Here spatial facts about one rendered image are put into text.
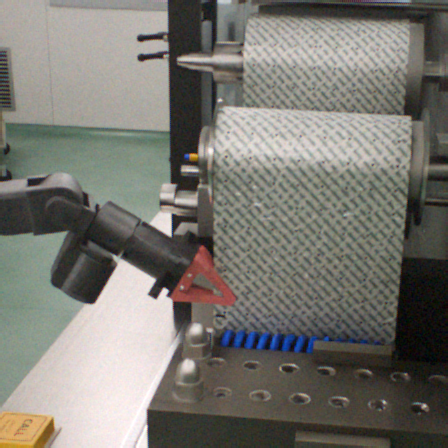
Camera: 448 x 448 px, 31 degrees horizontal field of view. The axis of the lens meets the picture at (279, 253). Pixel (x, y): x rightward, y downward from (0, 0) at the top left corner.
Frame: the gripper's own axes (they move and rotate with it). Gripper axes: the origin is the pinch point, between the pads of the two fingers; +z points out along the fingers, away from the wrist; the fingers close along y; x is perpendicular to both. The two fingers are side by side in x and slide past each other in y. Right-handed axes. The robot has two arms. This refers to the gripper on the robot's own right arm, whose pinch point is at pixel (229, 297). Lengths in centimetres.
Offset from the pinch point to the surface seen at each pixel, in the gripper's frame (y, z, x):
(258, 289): 0.2, 2.6, 3.2
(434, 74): -28.2, 9.8, 35.0
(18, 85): -555, -201, -190
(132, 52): -555, -132, -116
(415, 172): -0.3, 10.7, 26.4
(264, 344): 3.5, 6.7, -1.5
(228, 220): 0.3, -5.3, 9.1
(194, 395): 17.8, 1.3, -4.1
